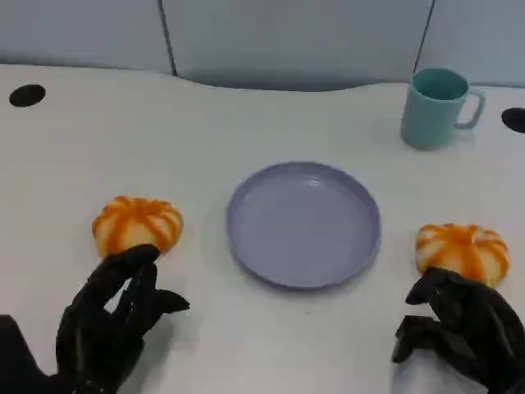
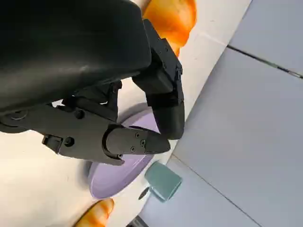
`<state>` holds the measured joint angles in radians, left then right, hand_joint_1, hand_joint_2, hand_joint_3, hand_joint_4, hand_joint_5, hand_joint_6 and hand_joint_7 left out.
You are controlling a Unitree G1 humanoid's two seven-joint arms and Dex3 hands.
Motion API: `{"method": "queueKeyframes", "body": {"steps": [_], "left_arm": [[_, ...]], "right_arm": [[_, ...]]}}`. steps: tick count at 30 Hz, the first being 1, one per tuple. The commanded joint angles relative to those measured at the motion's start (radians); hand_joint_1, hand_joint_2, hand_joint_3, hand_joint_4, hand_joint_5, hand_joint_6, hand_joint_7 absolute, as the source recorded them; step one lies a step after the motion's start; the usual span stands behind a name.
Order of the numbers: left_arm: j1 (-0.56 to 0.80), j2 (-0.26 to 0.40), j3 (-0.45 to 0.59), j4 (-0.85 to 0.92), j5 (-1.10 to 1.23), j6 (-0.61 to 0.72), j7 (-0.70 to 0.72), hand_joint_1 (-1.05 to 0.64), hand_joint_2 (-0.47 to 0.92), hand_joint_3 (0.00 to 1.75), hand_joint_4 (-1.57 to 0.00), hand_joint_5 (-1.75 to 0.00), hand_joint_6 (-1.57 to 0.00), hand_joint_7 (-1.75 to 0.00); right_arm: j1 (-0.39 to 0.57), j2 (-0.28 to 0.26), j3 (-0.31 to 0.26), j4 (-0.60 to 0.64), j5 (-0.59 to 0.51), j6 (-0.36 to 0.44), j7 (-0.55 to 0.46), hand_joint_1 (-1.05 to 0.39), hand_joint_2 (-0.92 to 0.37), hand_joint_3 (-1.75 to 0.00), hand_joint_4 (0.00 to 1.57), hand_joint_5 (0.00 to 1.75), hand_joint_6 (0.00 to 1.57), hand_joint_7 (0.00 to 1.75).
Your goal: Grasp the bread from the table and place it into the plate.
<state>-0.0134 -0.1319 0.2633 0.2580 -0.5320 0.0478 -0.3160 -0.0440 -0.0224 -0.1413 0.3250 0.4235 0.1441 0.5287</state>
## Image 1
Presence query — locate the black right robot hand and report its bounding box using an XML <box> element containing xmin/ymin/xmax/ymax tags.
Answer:
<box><xmin>391</xmin><ymin>268</ymin><xmax>525</xmax><ymax>394</ymax></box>

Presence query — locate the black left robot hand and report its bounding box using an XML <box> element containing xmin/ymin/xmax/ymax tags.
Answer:
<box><xmin>55</xmin><ymin>245</ymin><xmax>191</xmax><ymax>394</ymax></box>

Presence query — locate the orange white toy bread roll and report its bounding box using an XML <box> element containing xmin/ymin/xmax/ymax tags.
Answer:
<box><xmin>91</xmin><ymin>195</ymin><xmax>185</xmax><ymax>259</ymax></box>
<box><xmin>415</xmin><ymin>222</ymin><xmax>510</xmax><ymax>288</ymax></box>

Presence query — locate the lilac plate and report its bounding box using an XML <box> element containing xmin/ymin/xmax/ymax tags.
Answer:
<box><xmin>226</xmin><ymin>161</ymin><xmax>382</xmax><ymax>291</ymax></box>

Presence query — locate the pale green mug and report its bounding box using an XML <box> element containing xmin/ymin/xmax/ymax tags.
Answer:
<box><xmin>400</xmin><ymin>67</ymin><xmax>487</xmax><ymax>152</ymax></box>

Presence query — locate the grey blue partition panel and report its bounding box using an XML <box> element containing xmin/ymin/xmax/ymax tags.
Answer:
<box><xmin>413</xmin><ymin>0</ymin><xmax>525</xmax><ymax>89</ymax></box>
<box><xmin>0</xmin><ymin>0</ymin><xmax>176</xmax><ymax>77</ymax></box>
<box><xmin>157</xmin><ymin>0</ymin><xmax>436</xmax><ymax>94</ymax></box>

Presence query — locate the black round table cable hole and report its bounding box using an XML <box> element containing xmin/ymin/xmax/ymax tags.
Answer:
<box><xmin>8</xmin><ymin>84</ymin><xmax>47</xmax><ymax>108</ymax></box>
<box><xmin>500</xmin><ymin>108</ymin><xmax>525</xmax><ymax>135</ymax></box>

